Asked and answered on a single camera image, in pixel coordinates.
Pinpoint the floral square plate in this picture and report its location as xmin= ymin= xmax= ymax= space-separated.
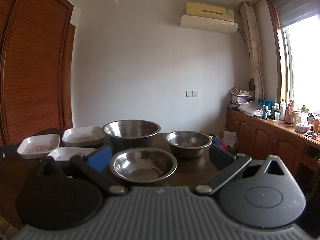
xmin=62 ymin=126 xmax=105 ymax=147
xmin=47 ymin=147 xmax=96 ymax=162
xmin=17 ymin=134 xmax=61 ymax=159

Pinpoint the small steel bowl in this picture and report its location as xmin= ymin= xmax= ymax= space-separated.
xmin=109 ymin=147 xmax=178 ymax=184

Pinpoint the large steel bowl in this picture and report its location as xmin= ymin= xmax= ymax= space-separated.
xmin=101 ymin=120 xmax=161 ymax=152

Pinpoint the medium steel bowl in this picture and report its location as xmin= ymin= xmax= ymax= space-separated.
xmin=164 ymin=131 xmax=212 ymax=159

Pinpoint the wooden sideboard cabinet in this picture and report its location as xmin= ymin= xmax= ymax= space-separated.
xmin=225 ymin=107 xmax=320 ymax=178

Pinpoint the stack of magazines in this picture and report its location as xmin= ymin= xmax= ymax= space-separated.
xmin=229 ymin=87 xmax=255 ymax=104

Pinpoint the pink bottle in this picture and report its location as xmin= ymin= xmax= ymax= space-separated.
xmin=285 ymin=100 xmax=295 ymax=124

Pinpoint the wooden louvered wardrobe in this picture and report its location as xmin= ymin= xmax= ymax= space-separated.
xmin=1 ymin=0 xmax=75 ymax=145

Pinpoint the patterned beige curtain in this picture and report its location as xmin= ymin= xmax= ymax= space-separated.
xmin=240 ymin=2 xmax=265 ymax=101

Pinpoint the grey roller blind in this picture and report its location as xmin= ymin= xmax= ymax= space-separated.
xmin=272 ymin=0 xmax=319 ymax=28

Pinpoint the white wall switch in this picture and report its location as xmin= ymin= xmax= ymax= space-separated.
xmin=186 ymin=90 xmax=199 ymax=98

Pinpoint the wall air conditioner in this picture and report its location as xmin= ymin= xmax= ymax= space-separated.
xmin=181 ymin=2 xmax=238 ymax=34

